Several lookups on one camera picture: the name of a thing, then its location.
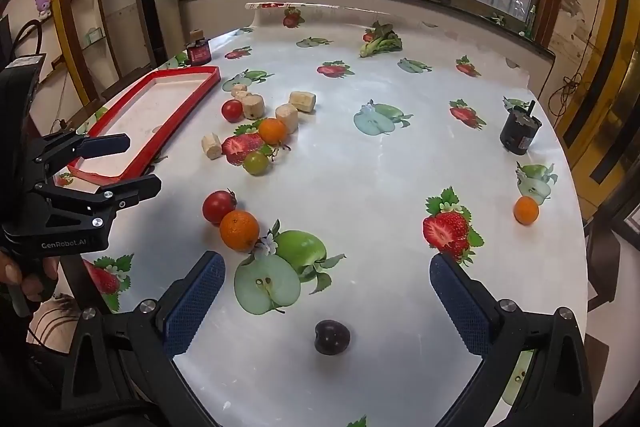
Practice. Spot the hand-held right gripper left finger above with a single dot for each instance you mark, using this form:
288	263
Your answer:
195	302

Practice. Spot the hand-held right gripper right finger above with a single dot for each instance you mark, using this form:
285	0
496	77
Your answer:
460	307

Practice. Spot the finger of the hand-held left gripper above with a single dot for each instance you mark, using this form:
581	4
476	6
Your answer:
102	146
135	189

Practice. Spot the red rimmed tray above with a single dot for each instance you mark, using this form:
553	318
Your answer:
150	107

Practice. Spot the red tomato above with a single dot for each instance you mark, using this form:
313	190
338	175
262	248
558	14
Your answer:
231	110
218	207

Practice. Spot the dark purple plum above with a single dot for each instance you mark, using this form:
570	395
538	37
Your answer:
331	337

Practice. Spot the beige cylinder piece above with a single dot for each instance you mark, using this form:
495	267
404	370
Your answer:
242	90
211	146
303	101
252	106
287	117

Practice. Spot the person's left hand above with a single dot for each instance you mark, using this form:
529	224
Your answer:
50	268

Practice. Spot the small orange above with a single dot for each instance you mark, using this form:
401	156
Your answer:
526	209

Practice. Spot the green tomato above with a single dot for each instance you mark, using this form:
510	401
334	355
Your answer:
256	162

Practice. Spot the red labelled motor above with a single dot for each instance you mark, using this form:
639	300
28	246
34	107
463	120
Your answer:
199	53

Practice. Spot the purple plush toy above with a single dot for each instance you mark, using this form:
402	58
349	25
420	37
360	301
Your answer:
43	5

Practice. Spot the fruit print tablecloth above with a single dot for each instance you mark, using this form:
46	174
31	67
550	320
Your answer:
380	177

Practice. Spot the black motor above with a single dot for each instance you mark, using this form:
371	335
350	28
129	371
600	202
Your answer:
517	134

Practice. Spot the green lettuce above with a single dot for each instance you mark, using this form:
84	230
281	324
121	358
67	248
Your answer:
380	41

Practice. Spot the green bottle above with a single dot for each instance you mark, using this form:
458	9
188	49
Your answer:
531	21

